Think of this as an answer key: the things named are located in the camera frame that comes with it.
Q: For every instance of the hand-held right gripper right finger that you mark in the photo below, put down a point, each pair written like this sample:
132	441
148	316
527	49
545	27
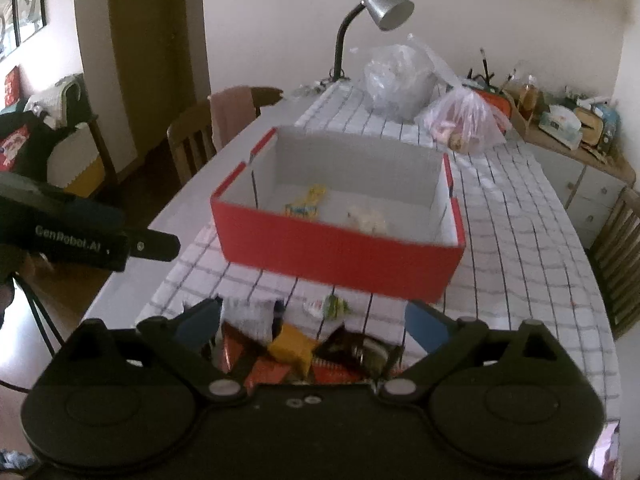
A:
427	325

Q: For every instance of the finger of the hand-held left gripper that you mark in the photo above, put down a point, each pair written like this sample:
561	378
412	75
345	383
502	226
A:
150	246

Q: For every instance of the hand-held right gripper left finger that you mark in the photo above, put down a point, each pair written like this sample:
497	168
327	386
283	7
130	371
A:
200	321

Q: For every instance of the silver snack packet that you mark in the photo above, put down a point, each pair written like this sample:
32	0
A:
247	317

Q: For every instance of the shiny brown snack packet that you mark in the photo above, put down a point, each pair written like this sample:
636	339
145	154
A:
357	352

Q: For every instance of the red snack packet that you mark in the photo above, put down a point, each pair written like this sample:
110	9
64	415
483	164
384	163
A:
260	372

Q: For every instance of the red cardboard box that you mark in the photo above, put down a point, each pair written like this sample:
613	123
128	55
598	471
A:
340	260

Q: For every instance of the black bag with red label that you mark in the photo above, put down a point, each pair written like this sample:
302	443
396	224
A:
22	145

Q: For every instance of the dark wooden chair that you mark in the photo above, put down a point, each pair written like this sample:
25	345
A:
97	145

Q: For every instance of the green and white candy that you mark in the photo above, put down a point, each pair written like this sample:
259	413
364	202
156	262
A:
332	306

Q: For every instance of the white snack packet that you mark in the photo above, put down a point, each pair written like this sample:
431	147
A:
367	219

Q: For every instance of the white checked tablecloth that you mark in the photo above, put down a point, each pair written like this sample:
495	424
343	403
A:
515	240

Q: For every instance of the white knitted cloth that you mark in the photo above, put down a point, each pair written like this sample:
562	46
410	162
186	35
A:
55	100

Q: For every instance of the red cushion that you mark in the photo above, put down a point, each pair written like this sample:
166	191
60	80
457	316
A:
12	86

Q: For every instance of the pink towel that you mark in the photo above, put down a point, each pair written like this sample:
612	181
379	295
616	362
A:
232	115

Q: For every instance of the yellow snack packet with print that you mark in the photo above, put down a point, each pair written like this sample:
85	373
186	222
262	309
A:
306	202

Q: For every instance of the wooden chair with towel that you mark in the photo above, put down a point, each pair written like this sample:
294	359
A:
267	97

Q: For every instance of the white sideboard cabinet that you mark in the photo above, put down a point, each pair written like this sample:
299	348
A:
580	185

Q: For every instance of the pink plastic bag of sweets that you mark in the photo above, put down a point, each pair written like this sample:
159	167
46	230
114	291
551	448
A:
467	120

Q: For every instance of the pink patterned cloth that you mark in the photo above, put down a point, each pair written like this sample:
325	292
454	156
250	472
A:
602	452

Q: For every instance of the small items beside lamp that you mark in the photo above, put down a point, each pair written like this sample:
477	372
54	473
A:
310	89

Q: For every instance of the green tissue box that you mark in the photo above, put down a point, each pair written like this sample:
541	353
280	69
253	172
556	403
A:
560	125

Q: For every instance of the large clear plastic bag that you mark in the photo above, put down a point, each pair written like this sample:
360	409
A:
400	85

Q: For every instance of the glass bottle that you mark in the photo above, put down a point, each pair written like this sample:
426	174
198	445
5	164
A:
529	95

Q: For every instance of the pen holder with brushes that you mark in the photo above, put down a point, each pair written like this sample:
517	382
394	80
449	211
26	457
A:
485	72

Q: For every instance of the silver desk lamp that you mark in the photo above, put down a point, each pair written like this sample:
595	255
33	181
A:
385	2

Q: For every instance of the framed wall picture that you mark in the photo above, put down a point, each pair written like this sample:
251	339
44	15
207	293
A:
31	0
7	25

